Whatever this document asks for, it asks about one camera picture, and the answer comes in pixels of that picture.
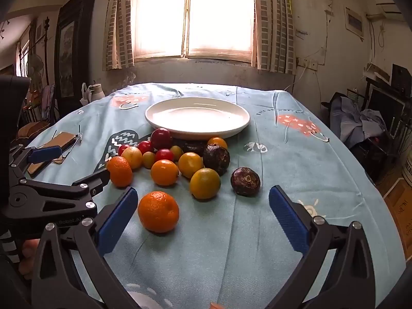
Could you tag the wooden coat rack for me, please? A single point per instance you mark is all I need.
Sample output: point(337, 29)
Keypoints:
point(47, 48)

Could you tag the chair with cushion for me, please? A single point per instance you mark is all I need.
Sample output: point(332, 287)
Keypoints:
point(32, 129)

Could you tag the black box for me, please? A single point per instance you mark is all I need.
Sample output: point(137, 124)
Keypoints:
point(400, 79)

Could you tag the black monitor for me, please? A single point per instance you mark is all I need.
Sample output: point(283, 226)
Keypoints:
point(384, 106)

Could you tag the dark brown water chestnut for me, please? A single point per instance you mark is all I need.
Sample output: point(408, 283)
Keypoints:
point(193, 147)
point(245, 181)
point(216, 160)

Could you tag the light blue printed tablecloth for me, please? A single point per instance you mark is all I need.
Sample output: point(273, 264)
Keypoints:
point(225, 251)

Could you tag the yellow oval tomato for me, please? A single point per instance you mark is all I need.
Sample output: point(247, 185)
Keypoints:
point(205, 183)

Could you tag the pile of blue-grey clothes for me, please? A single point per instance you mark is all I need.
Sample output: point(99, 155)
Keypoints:
point(354, 119)

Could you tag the bright window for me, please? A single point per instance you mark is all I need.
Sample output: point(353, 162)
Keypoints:
point(161, 16)

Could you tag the cardboard box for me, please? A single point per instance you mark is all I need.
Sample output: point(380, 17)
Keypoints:
point(400, 209)

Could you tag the small orange citrus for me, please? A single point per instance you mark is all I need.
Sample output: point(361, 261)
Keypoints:
point(218, 142)

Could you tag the standing fan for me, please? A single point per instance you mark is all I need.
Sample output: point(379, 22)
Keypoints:
point(35, 67)

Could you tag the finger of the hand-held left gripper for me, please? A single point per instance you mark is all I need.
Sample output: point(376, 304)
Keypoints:
point(45, 154)
point(93, 183)

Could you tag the small yellow-green fruit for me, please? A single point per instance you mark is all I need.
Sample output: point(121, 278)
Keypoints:
point(176, 152)
point(148, 160)

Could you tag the tan glasses case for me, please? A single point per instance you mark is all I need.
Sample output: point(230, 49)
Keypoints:
point(61, 140)

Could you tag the red cherry tomato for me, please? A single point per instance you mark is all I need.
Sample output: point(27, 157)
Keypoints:
point(145, 147)
point(123, 149)
point(164, 155)

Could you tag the wall socket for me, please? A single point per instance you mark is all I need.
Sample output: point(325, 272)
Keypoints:
point(310, 63)

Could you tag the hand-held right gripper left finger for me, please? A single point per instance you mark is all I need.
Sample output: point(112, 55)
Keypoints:
point(117, 222)

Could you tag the orange tomato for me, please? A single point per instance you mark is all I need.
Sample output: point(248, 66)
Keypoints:
point(164, 172)
point(190, 164)

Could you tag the person's left hand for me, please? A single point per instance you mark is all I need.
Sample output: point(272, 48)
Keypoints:
point(29, 254)

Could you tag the white oval plate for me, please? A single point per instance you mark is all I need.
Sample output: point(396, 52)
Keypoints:
point(196, 116)

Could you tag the checked curtain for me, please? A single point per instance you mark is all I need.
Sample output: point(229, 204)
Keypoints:
point(117, 22)
point(273, 22)

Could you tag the orange mandarin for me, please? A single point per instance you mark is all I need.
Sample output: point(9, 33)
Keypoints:
point(158, 211)
point(119, 171)

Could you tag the white bucket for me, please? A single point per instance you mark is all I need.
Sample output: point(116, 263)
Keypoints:
point(408, 172)

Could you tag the thin-rimmed eyeglasses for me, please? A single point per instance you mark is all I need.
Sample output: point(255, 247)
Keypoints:
point(61, 160)

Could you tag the white jug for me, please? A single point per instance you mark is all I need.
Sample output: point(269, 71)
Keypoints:
point(96, 91)

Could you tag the white plastic bag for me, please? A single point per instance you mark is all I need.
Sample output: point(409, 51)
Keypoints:
point(84, 95)

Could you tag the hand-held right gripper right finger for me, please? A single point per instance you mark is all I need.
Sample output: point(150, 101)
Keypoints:
point(289, 222)

